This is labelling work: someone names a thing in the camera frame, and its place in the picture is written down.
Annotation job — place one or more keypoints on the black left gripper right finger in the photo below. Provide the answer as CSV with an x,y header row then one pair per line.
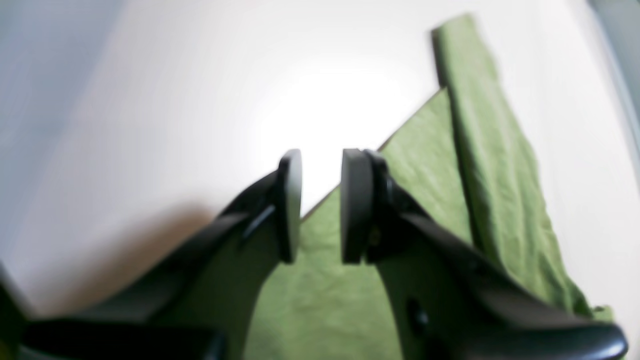
x,y
448,301

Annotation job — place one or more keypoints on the green t-shirt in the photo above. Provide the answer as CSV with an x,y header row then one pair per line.
x,y
465,159

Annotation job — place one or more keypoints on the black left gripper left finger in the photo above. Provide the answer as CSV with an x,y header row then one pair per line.
x,y
198,302

